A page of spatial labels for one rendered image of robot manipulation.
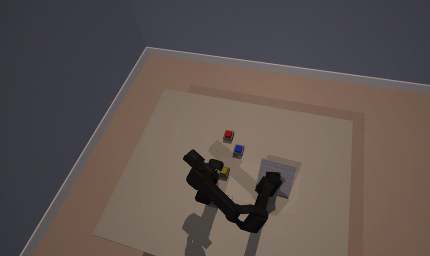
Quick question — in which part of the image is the red button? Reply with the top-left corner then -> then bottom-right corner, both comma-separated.
223,130 -> 234,142

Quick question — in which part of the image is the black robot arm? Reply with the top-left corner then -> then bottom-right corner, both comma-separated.
183,149 -> 282,234

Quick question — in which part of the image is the blue button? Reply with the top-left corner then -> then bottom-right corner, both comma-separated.
233,145 -> 244,157

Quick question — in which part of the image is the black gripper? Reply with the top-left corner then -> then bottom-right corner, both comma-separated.
195,159 -> 224,205

